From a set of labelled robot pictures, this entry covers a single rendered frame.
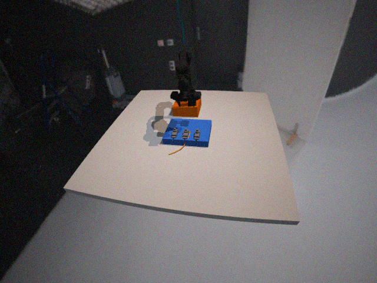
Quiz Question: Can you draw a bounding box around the blue flat deck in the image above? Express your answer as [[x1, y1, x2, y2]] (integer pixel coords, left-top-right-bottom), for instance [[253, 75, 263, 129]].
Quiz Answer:
[[162, 119, 212, 147]]

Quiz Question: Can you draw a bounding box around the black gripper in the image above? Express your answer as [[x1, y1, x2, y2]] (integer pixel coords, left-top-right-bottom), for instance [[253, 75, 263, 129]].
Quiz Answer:
[[170, 85, 201, 107]]

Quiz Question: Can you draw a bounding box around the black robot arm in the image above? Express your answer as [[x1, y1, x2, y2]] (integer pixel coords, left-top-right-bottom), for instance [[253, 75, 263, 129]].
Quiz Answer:
[[176, 50, 195, 107]]

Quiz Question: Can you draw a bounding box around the grey micro servo with orange cable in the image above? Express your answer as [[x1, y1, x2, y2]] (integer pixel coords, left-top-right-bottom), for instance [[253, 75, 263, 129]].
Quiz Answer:
[[168, 129, 190, 155]]

